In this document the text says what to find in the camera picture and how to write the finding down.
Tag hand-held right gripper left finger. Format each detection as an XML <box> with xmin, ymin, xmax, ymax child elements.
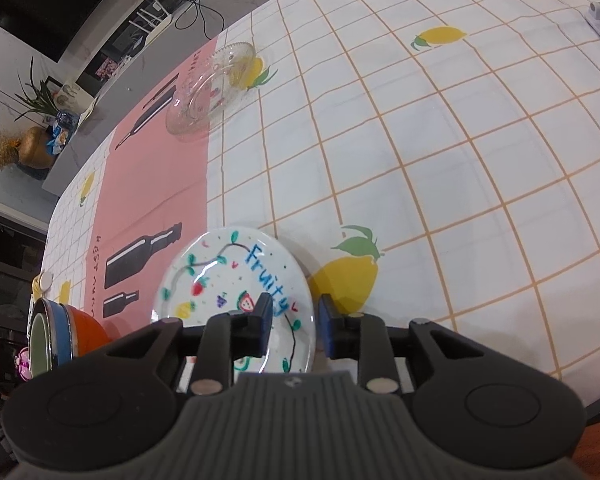
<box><xmin>107</xmin><ymin>292</ymin><xmax>276</xmax><ymax>396</ymax></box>

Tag white painted plate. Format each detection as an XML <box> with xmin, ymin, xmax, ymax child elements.
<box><xmin>151</xmin><ymin>226</ymin><xmax>315</xmax><ymax>375</ymax></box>

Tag lemon print tablecloth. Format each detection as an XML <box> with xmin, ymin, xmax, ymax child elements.
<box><xmin>45</xmin><ymin>0</ymin><xmax>600</xmax><ymax>407</ymax></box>

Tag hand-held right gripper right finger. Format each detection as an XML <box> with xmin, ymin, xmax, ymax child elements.
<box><xmin>319</xmin><ymin>294</ymin><xmax>485</xmax><ymax>394</ymax></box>

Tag blue snack packet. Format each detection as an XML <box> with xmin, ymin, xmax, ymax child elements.
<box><xmin>45</xmin><ymin>110</ymin><xmax>79</xmax><ymax>154</ymax></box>

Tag grey sideboard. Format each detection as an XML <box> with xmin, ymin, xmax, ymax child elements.
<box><xmin>42</xmin><ymin>0</ymin><xmax>361</xmax><ymax>196</ymax></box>

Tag pink toy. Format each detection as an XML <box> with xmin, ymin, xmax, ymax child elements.
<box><xmin>14</xmin><ymin>350</ymin><xmax>34</xmax><ymax>382</ymax></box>

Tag dried yellow flowers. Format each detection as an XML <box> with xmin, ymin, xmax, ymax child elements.
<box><xmin>0</xmin><ymin>130</ymin><xmax>24</xmax><ymax>172</ymax></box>

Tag black cable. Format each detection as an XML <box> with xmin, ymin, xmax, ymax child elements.
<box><xmin>175</xmin><ymin>0</ymin><xmax>227</xmax><ymax>32</ymax></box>

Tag white printed plant pot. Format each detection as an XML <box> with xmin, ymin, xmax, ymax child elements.
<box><xmin>55</xmin><ymin>82</ymin><xmax>94</xmax><ymax>114</ymax></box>

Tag dark glass cabinet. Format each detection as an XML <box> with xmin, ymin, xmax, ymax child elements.
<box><xmin>0</xmin><ymin>205</ymin><xmax>49</xmax><ymax>376</ymax></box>

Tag steel bowl with orange outside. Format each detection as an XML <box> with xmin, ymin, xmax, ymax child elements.
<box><xmin>27</xmin><ymin>297</ymin><xmax>114</xmax><ymax>379</ymax></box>

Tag large clear glass plate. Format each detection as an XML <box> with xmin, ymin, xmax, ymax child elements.
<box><xmin>180</xmin><ymin>42</ymin><xmax>257</xmax><ymax>111</ymax></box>

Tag gold vase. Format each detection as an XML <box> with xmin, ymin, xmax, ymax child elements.
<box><xmin>20</xmin><ymin>127</ymin><xmax>59</xmax><ymax>169</ymax></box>

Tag green potted plant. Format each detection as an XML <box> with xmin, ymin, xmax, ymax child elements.
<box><xmin>15</xmin><ymin>57</ymin><xmax>69</xmax><ymax>122</ymax></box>

